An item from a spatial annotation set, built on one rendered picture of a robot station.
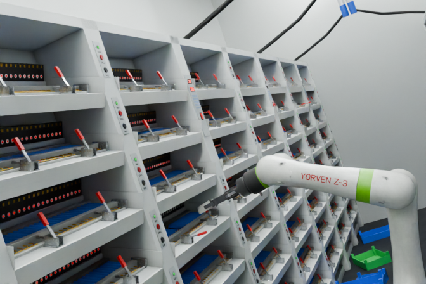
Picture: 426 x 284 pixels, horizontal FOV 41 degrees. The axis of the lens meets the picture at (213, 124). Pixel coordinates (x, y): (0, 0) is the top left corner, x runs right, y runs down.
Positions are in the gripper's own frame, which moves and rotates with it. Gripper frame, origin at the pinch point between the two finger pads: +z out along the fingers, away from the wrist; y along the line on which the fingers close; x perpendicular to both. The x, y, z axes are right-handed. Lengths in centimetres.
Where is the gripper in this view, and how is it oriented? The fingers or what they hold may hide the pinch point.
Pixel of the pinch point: (205, 206)
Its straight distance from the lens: 227.1
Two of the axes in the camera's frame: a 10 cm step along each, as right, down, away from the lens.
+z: -8.2, 4.8, 3.2
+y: 3.2, -0.7, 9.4
